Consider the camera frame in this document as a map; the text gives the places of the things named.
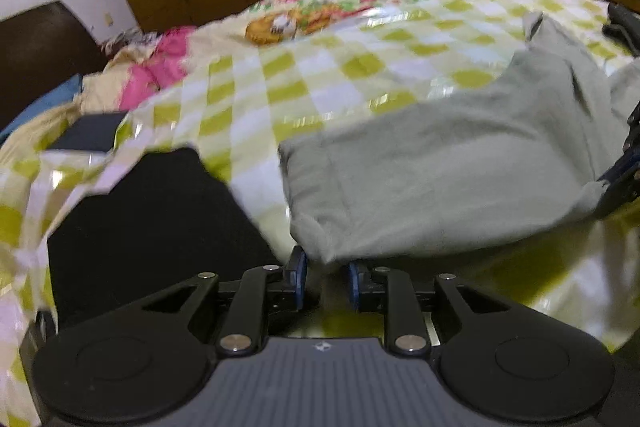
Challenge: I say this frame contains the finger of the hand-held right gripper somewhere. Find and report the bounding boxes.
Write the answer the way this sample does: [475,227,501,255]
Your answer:
[621,99,640,155]
[597,157,640,220]

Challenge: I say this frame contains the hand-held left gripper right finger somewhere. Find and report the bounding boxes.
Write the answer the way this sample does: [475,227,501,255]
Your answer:
[348,259,531,357]

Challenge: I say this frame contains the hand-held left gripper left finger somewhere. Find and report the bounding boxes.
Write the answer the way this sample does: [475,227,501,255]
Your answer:
[107,246,308,357]

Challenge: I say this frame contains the grey pants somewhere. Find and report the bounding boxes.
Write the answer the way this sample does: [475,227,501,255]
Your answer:
[277,12,640,265]

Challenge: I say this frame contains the small black object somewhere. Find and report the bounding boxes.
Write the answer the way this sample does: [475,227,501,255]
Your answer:
[602,3,640,58]

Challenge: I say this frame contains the folded black garment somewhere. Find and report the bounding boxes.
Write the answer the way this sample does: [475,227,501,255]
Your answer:
[47,147,281,333]

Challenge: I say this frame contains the green checkered plastic sheet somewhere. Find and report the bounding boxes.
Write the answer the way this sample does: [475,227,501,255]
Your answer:
[0,0,640,413]

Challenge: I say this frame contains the printed cartoon blanket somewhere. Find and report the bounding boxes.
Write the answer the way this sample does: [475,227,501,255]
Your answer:
[75,0,566,112]

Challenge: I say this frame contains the folded dark blue garment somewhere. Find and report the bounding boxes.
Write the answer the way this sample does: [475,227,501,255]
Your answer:
[52,111,131,154]

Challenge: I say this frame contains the patterned pillow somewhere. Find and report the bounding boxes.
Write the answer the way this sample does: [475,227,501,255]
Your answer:
[100,27,161,55]

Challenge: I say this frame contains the blue pillow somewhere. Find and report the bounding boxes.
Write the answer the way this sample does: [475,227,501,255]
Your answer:
[0,74,83,142]

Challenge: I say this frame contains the dark wooden headboard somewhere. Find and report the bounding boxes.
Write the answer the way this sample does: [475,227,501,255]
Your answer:
[0,1,108,130]

